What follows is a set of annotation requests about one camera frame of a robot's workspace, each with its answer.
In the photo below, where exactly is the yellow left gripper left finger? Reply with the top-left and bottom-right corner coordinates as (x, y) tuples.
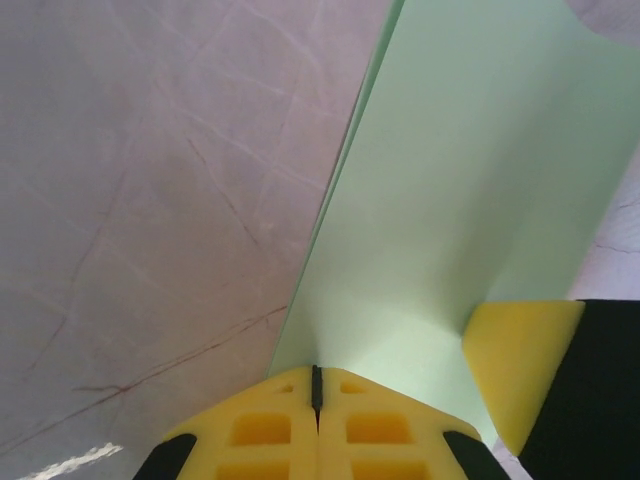
(160, 365), (322, 480)

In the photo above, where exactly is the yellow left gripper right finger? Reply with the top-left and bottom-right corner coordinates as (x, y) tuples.
(317, 366), (482, 480)

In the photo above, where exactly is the light green paper sheet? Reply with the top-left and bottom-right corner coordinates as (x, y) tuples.
(263, 0), (640, 446)

